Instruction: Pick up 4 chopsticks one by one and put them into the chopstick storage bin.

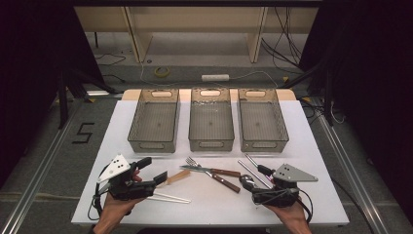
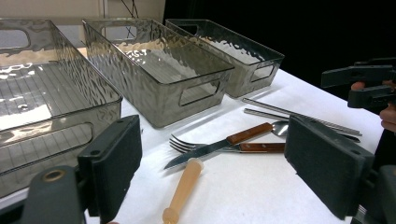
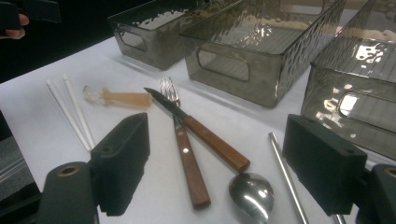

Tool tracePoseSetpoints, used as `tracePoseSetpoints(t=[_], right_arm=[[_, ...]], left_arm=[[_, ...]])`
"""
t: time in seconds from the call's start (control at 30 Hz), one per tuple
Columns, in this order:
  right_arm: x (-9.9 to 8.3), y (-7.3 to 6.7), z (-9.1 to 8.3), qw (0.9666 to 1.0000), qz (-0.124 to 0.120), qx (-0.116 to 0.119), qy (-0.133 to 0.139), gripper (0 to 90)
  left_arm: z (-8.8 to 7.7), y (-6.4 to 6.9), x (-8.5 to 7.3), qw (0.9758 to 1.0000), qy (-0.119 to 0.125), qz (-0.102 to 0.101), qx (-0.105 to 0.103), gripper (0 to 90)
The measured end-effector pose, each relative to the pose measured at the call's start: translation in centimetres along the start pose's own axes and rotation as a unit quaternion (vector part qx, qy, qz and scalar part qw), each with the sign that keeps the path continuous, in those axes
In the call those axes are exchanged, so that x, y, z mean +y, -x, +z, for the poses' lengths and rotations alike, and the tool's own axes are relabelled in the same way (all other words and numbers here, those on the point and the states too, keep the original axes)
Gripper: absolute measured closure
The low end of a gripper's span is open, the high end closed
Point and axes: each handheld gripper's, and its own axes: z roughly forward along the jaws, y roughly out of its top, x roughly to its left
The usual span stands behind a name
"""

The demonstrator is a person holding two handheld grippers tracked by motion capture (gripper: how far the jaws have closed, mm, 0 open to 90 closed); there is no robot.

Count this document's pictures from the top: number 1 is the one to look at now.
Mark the metal chopstick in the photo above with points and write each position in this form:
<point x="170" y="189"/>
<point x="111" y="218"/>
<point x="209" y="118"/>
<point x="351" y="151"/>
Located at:
<point x="250" y="159"/>
<point x="253" y="174"/>

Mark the grey transparent plastic bin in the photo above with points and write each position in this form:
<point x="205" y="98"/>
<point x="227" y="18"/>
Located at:
<point x="156" y="123"/>
<point x="261" y="123"/>
<point x="211" y="123"/>

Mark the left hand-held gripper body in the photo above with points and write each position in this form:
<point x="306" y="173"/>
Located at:
<point x="130" y="191"/>

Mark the black curtain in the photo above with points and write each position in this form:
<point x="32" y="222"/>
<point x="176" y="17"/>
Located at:
<point x="373" y="81"/>
<point x="32" y="65"/>

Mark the yellow tape roll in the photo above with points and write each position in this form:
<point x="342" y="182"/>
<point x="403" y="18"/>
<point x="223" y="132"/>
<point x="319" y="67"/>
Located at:
<point x="156" y="72"/>

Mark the light wooden shelf unit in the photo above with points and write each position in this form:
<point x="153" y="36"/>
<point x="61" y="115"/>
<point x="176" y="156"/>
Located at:
<point x="195" y="19"/>

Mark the white power strip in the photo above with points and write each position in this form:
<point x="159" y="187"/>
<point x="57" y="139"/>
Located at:
<point x="215" y="77"/>

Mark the person's right hand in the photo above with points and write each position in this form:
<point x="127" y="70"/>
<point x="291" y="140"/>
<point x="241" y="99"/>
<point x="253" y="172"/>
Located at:
<point x="293" y="217"/>

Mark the metal floor rail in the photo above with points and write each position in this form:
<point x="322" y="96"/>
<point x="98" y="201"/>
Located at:
<point x="42" y="165"/>
<point x="350" y="169"/>

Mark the black metal stand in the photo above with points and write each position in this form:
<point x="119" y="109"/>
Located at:
<point x="328" y="104"/>
<point x="62" y="104"/>

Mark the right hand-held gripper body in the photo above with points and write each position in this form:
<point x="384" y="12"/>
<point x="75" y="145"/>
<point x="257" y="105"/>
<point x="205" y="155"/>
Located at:
<point x="279" y="195"/>

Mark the person's left hand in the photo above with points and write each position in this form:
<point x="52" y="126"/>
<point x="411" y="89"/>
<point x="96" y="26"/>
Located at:
<point x="113" y="209"/>

